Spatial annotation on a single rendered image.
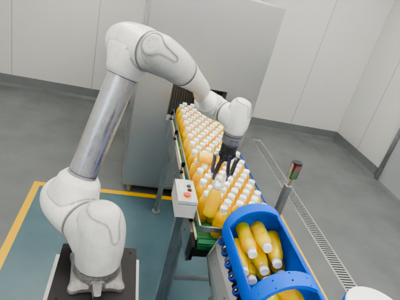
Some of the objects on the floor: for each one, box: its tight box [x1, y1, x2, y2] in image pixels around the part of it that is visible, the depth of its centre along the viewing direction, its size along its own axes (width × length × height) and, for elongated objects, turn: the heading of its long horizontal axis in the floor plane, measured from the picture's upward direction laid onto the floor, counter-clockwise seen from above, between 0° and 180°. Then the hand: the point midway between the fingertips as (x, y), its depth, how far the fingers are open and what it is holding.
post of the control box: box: [154, 217, 183, 300], centre depth 205 cm, size 4×4×100 cm
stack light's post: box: [274, 183, 292, 216], centre depth 234 cm, size 4×4×110 cm
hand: (219, 180), depth 169 cm, fingers closed on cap, 4 cm apart
